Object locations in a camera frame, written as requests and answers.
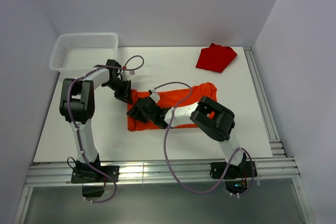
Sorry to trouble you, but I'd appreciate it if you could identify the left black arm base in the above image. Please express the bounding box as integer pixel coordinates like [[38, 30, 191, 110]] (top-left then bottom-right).
[[70, 165, 120, 199]]

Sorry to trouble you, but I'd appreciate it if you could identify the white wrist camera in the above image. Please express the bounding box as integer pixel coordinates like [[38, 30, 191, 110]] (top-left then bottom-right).
[[149, 88, 160, 104], [122, 70, 135, 80]]

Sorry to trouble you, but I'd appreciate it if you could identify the aluminium side rail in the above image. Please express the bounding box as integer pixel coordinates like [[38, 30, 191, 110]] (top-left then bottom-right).
[[243, 47, 287, 158]]

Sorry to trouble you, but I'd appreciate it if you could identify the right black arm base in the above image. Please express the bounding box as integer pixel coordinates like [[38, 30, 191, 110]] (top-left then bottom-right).
[[210, 162, 258, 194]]

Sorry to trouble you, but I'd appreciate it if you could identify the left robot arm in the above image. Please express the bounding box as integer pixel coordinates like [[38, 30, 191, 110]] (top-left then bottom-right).
[[59, 59, 133, 182]]

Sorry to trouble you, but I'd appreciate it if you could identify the aluminium front rail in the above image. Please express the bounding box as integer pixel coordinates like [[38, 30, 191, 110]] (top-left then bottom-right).
[[24, 157, 300, 187]]

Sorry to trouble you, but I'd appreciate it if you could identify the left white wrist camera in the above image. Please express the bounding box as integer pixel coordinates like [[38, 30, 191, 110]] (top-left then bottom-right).
[[122, 70, 135, 80]]

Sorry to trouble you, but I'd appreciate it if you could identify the white perforated plastic basket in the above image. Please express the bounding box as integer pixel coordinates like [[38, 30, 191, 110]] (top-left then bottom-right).
[[49, 33, 119, 74]]

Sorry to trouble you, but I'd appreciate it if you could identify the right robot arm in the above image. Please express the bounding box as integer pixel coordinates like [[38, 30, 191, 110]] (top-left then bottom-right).
[[127, 97, 246, 177]]

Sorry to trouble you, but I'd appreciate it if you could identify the orange t-shirt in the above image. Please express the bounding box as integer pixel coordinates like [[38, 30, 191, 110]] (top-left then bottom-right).
[[127, 82, 217, 132]]

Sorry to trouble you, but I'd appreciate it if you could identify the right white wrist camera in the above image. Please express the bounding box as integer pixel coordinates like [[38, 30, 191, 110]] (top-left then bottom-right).
[[149, 88, 160, 104]]

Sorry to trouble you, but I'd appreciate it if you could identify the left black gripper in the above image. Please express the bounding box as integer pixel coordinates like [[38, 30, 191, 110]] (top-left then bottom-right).
[[104, 78, 133, 105]]

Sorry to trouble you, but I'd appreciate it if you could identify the red folded t-shirt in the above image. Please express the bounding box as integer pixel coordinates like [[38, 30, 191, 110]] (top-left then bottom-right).
[[196, 43, 237, 73]]

